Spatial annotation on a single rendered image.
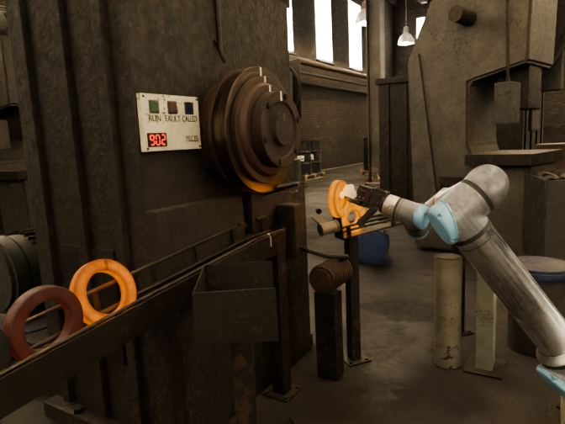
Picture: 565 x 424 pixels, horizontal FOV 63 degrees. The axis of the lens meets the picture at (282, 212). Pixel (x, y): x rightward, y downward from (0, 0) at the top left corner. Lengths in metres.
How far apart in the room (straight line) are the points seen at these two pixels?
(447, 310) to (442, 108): 2.41
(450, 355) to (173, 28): 1.79
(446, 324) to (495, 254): 0.94
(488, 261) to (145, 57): 1.19
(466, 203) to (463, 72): 2.98
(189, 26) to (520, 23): 2.90
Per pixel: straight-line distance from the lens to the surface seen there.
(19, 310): 1.20
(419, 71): 4.41
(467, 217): 1.33
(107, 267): 1.36
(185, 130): 1.65
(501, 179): 1.40
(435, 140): 4.33
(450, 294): 2.23
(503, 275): 1.42
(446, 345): 2.32
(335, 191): 1.86
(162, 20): 1.68
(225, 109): 1.61
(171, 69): 1.67
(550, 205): 3.45
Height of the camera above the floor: 1.08
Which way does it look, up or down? 9 degrees down
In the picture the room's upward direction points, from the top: 3 degrees counter-clockwise
